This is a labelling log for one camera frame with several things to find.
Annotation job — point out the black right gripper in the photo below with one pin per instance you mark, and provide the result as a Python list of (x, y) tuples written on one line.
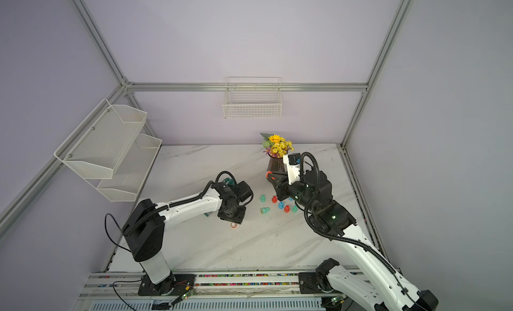
[(284, 189)]

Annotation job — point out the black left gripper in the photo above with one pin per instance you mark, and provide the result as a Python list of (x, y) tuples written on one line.
[(238, 219)]

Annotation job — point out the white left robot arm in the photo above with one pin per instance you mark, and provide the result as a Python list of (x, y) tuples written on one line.
[(144, 230)]

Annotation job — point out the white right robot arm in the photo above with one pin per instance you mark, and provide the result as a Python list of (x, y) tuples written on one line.
[(385, 288)]

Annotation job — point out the dark glass flower vase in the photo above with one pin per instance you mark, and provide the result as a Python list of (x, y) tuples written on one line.
[(276, 164)]

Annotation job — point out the green grey work glove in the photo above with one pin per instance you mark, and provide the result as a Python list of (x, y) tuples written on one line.
[(228, 181)]

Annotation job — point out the yellow artificial flower bouquet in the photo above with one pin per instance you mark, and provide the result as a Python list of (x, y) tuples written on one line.
[(276, 146)]

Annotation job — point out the white two-tier mesh shelf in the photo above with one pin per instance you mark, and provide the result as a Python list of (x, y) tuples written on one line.
[(110, 151)]

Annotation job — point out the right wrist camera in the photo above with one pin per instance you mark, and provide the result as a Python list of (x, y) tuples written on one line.
[(292, 163)]

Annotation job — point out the white wire wall basket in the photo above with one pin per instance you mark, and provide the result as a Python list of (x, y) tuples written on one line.
[(252, 98)]

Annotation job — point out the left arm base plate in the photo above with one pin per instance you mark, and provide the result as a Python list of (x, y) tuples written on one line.
[(174, 285)]

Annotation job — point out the aluminium front rail frame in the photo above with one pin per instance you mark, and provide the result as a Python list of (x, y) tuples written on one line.
[(253, 290)]

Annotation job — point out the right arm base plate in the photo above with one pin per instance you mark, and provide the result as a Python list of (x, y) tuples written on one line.
[(313, 283)]

